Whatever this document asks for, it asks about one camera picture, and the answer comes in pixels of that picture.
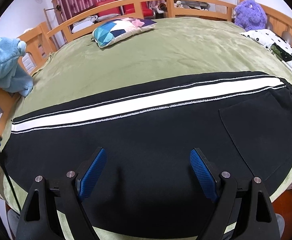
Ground black pants with white stripe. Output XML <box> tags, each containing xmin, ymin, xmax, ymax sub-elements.
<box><xmin>2</xmin><ymin>72</ymin><xmax>292</xmax><ymax>238</ymax></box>

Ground light blue plush towel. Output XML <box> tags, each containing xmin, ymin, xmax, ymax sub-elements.
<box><xmin>0</xmin><ymin>37</ymin><xmax>33</xmax><ymax>97</ymax></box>

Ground green plush bed blanket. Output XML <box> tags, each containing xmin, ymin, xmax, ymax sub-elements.
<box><xmin>0</xmin><ymin>17</ymin><xmax>292</xmax><ymax>238</ymax></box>

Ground black phone on pillow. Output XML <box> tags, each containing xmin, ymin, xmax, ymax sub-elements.
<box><xmin>270</xmin><ymin>43</ymin><xmax>292</xmax><ymax>62</ymax></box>

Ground white black flower pillow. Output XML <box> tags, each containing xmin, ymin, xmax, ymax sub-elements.
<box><xmin>240</xmin><ymin>29</ymin><xmax>292</xmax><ymax>72</ymax></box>

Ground geometric blue pink pillow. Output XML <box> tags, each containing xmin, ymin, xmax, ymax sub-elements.
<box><xmin>92</xmin><ymin>17</ymin><xmax>157</xmax><ymax>49</ymax></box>

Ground purple plush toy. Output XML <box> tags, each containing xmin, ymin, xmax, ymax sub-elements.
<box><xmin>234</xmin><ymin>0</ymin><xmax>267</xmax><ymax>31</ymax></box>

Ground cluttered desk with papers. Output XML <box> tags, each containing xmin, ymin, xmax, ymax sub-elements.
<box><xmin>150</xmin><ymin>0</ymin><xmax>210</xmax><ymax>13</ymax></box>

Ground wooden bed frame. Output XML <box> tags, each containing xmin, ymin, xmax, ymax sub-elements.
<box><xmin>0</xmin><ymin>0</ymin><xmax>292</xmax><ymax>201</ymax></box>

